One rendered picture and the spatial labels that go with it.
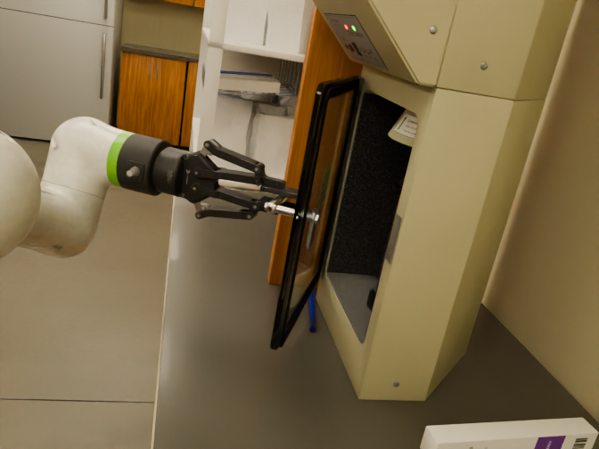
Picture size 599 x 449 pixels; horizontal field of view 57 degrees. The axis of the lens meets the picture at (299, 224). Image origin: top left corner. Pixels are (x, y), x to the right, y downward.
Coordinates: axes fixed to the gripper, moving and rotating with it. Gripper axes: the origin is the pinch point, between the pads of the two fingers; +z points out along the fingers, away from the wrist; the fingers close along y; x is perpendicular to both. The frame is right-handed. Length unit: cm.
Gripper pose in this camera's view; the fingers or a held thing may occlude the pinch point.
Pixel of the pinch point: (283, 198)
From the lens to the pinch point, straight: 86.4
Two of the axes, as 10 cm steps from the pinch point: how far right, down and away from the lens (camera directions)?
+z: 9.5, 2.4, -1.9
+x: 2.5, -2.9, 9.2
